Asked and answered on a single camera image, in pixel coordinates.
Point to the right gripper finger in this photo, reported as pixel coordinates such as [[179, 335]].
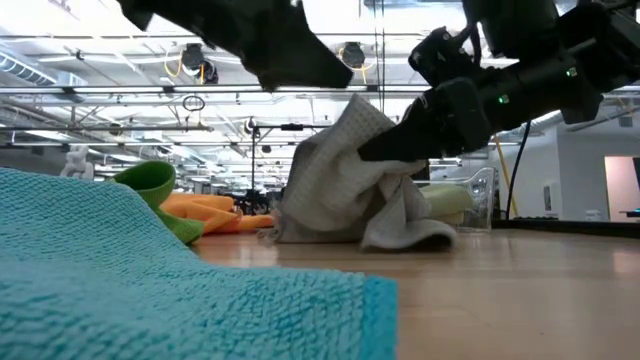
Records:
[[410, 140]]

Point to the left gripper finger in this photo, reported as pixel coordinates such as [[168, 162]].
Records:
[[295, 60]]

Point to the grey waffle microfiber towel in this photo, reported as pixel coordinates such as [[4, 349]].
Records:
[[325, 190]]

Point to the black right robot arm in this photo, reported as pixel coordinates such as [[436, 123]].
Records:
[[540, 85]]

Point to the bright green microfiber towel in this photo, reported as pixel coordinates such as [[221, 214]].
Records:
[[150, 180]]

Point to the orange microfiber towel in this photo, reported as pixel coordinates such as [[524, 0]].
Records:
[[210, 212]]

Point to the turquoise blue microfiber towel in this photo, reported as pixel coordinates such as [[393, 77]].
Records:
[[150, 290]]

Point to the long ceiling light bar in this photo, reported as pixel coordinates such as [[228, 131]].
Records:
[[150, 89]]

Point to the clear plastic bin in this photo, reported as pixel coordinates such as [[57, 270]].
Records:
[[482, 200]]

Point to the black background rig frame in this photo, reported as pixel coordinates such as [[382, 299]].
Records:
[[292, 127]]

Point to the black metal table frame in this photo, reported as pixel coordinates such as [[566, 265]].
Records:
[[575, 227]]

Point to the pink lit wall panel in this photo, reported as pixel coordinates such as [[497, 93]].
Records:
[[620, 190]]

